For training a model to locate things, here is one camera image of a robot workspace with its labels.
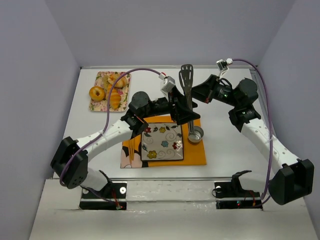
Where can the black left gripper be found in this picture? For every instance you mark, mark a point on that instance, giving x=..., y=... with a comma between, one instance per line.
x=175, y=106

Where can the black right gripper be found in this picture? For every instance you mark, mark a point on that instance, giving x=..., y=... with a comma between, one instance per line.
x=206, y=88

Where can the croissant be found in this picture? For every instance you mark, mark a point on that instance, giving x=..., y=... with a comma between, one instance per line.
x=115, y=97

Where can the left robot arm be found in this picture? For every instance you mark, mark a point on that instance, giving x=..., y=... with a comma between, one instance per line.
x=70, y=162

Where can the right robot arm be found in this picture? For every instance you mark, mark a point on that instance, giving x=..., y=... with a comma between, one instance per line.
x=288, y=177

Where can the floral bread tray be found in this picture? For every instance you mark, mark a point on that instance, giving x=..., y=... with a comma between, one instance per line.
x=103, y=78

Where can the small metal cup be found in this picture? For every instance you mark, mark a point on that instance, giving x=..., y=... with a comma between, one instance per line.
x=196, y=136

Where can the square floral ceramic plate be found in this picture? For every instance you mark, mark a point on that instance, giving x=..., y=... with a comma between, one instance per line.
x=162, y=141

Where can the orange cartoon placemat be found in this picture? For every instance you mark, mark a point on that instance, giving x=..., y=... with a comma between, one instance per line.
x=193, y=153

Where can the orange plastic spoon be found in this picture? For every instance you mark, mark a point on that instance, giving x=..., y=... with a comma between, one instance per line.
x=132, y=149

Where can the glazed donut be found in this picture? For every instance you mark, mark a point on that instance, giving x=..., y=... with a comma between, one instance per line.
x=97, y=93

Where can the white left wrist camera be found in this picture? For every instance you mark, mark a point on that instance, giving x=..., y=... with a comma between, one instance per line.
x=166, y=85

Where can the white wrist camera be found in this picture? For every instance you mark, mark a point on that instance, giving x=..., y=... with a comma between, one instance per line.
x=166, y=85
x=223, y=66

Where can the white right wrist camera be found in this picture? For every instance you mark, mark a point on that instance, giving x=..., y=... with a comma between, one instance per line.
x=223, y=66

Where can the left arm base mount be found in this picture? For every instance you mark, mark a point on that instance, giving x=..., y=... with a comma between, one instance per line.
x=113, y=199

